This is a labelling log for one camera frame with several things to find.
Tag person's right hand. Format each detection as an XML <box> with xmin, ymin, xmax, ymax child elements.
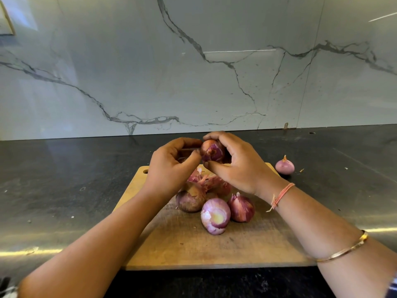
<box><xmin>202</xmin><ymin>131</ymin><xmax>289</xmax><ymax>197</ymax></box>

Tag person's left hand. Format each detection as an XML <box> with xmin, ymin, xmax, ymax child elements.
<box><xmin>143</xmin><ymin>137</ymin><xmax>203</xmax><ymax>199</ymax></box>

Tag small red onion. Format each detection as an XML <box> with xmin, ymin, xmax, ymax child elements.
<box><xmin>275</xmin><ymin>154</ymin><xmax>296</xmax><ymax>175</ymax></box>

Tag brownish red onion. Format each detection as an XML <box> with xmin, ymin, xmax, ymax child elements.
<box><xmin>175</xmin><ymin>185</ymin><xmax>207</xmax><ymax>213</ymax></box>

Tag pile of onion peels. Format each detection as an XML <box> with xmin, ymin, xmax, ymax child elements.
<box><xmin>186</xmin><ymin>167</ymin><xmax>233</xmax><ymax>196</ymax></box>

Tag red onion with pale patch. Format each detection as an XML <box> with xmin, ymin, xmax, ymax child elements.
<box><xmin>200</xmin><ymin>197</ymin><xmax>232</xmax><ymax>236</ymax></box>

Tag person's right forearm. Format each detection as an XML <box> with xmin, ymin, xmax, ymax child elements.
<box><xmin>272</xmin><ymin>182</ymin><xmax>397</xmax><ymax>298</ymax></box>

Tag person's left forearm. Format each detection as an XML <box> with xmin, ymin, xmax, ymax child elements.
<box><xmin>19</xmin><ymin>188</ymin><xmax>167</xmax><ymax>298</ymax></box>

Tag wooden cutting board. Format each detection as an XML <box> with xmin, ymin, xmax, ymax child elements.
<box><xmin>113</xmin><ymin>162</ymin><xmax>317</xmax><ymax>271</ymax></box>

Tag gold bangle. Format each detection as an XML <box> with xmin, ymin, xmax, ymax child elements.
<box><xmin>315</xmin><ymin>230</ymin><xmax>369</xmax><ymax>263</ymax></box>

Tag black white plaid sleeve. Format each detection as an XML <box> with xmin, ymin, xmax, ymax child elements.
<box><xmin>0</xmin><ymin>277</ymin><xmax>19</xmax><ymax>298</ymax></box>

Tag orange thread bracelet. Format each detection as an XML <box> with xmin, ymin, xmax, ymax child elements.
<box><xmin>267</xmin><ymin>182</ymin><xmax>296</xmax><ymax>213</ymax></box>

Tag white wall switch plate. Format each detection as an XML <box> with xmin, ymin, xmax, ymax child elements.
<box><xmin>0</xmin><ymin>0</ymin><xmax>16</xmax><ymax>36</ymax></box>

